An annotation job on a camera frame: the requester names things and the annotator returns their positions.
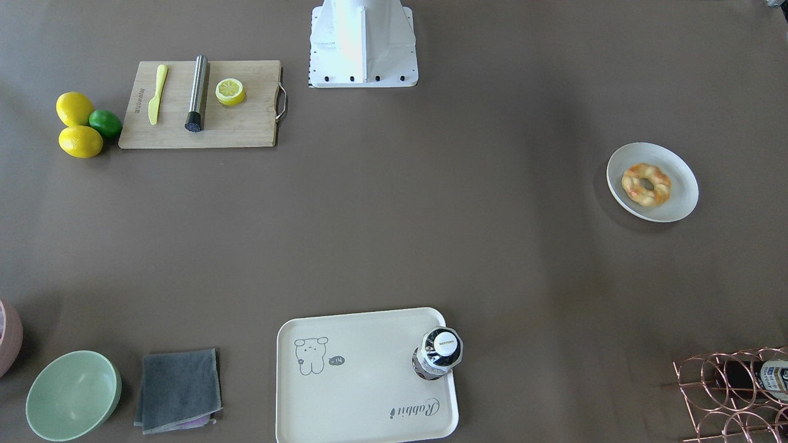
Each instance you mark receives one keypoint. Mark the grey folded cloth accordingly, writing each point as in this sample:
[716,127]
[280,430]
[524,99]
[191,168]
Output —
[178,391]

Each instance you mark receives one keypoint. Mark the mint green bowl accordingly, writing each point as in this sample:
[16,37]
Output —
[73,395]

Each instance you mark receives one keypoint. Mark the half lemon slice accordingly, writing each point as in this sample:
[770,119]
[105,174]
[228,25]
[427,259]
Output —
[230,92]

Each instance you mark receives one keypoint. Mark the dark drink bottle on tray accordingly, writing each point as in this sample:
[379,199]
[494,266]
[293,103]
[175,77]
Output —
[439,351]

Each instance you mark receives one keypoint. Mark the yellow plastic knife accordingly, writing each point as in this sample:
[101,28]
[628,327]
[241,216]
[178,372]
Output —
[154,103]

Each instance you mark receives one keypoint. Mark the lower yellow lemon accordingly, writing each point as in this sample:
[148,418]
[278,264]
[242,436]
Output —
[82,142]

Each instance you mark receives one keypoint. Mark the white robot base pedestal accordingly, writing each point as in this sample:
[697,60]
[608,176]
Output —
[357,44]

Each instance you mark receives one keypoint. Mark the pink bowl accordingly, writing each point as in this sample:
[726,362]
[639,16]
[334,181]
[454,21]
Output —
[12,336]

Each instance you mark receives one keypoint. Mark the white round plate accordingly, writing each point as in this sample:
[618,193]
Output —
[683,196]

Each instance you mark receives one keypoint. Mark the twisted glazed donut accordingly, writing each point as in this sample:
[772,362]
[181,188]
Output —
[646,185]

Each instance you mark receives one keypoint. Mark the wooden cutting board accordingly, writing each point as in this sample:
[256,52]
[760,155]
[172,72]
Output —
[250,124]

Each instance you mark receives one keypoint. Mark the upper yellow lemon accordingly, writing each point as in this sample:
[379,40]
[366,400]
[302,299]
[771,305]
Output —
[74,109]

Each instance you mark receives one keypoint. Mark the green lime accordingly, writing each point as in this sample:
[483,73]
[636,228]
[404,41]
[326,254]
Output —
[106,123]

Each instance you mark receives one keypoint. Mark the bottle in rack rear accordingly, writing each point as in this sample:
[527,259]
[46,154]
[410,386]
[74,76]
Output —
[757,379]

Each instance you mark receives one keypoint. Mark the yellow lemon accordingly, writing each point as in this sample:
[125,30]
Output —
[82,142]
[74,109]

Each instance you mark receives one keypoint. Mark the copper wire bottle rack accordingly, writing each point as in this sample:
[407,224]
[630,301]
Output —
[715,412]

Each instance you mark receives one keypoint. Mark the cream rabbit serving tray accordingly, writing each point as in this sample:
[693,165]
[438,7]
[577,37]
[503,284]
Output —
[350,378]

